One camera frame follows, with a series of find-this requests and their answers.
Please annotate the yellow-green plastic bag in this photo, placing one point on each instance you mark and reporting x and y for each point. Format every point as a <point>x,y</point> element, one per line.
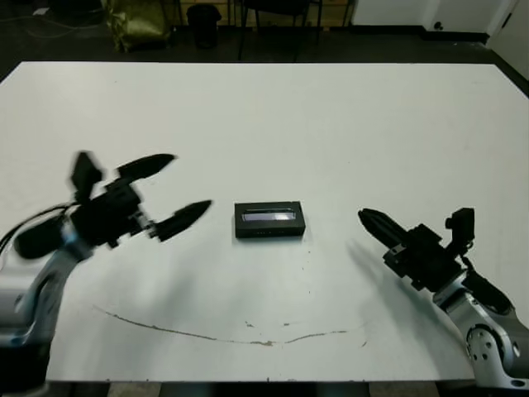
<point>140,25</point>

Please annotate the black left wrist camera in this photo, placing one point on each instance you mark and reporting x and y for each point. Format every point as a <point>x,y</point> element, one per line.
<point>87,173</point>

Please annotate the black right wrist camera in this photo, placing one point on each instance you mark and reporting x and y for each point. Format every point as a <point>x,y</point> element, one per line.
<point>462,225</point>

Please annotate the black floor door stopper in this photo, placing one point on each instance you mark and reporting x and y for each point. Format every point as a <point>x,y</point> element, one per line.
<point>437,25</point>

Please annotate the black trash bin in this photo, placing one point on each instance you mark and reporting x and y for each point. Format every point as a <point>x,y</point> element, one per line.
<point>203,27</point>

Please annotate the black mesh office chair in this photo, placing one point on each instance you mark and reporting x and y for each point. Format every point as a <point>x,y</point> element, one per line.
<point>277,6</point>

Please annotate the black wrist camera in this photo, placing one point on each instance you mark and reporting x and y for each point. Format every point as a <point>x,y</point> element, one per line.
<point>87,173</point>
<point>462,225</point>

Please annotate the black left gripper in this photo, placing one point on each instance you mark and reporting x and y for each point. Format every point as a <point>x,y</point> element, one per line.
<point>115,215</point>

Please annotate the black box lid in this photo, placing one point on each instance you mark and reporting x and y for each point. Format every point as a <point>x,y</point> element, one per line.
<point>268,227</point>

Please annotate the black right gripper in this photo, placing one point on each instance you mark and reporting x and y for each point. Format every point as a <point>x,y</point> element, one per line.
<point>425,260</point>

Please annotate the white paper sheet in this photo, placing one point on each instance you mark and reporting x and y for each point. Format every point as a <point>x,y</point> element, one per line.
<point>41,11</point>

